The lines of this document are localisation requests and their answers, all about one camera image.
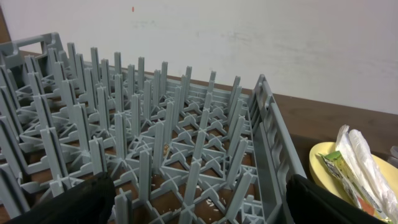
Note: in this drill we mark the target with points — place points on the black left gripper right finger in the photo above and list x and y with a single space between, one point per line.
309 203

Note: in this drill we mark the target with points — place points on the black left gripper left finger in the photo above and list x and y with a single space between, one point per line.
88 202

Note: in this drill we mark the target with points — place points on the grey plastic dishwasher rack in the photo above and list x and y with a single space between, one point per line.
176 152

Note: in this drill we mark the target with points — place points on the yellow round plate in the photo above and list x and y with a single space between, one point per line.
321 174

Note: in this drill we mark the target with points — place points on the white napkin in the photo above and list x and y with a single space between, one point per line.
367 176

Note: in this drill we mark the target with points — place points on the green snack wrapper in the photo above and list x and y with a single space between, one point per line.
338 167

